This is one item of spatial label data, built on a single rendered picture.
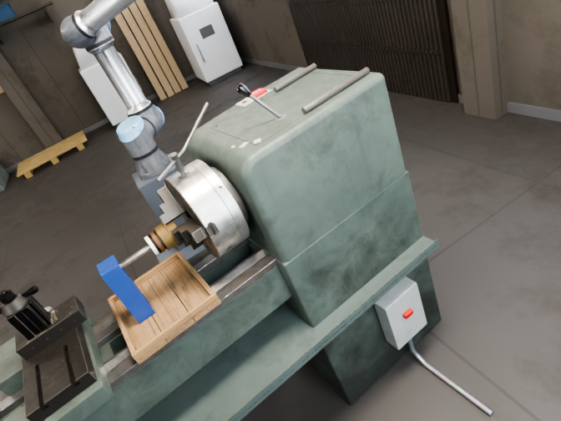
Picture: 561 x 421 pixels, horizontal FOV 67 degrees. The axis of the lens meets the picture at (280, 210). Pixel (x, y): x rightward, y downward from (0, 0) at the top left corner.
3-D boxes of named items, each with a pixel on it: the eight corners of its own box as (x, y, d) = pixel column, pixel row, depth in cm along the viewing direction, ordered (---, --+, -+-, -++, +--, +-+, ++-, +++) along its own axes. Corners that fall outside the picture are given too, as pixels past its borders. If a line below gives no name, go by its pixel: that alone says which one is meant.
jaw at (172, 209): (193, 208, 144) (172, 180, 144) (193, 205, 139) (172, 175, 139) (164, 226, 140) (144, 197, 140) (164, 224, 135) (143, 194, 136)
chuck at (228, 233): (208, 215, 164) (175, 150, 143) (251, 258, 143) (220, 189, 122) (189, 229, 161) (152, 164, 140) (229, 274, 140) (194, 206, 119)
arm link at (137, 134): (126, 160, 175) (108, 132, 167) (138, 145, 185) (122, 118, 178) (150, 153, 171) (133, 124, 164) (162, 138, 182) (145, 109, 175)
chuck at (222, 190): (215, 210, 165) (184, 145, 144) (260, 252, 144) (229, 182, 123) (208, 215, 164) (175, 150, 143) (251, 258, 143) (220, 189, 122)
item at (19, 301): (28, 291, 132) (22, 285, 130) (29, 304, 125) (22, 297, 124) (3, 307, 129) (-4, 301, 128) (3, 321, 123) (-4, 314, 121)
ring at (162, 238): (166, 213, 140) (142, 228, 137) (175, 222, 132) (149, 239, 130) (179, 234, 145) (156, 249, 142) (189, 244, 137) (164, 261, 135)
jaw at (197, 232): (198, 210, 137) (211, 220, 127) (205, 222, 140) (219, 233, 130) (169, 230, 134) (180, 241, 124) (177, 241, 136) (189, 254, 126)
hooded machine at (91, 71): (147, 103, 786) (102, 23, 708) (154, 109, 734) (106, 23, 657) (111, 122, 769) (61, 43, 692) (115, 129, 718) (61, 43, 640)
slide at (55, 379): (75, 306, 152) (68, 297, 150) (98, 380, 118) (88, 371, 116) (27, 338, 147) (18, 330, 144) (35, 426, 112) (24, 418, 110)
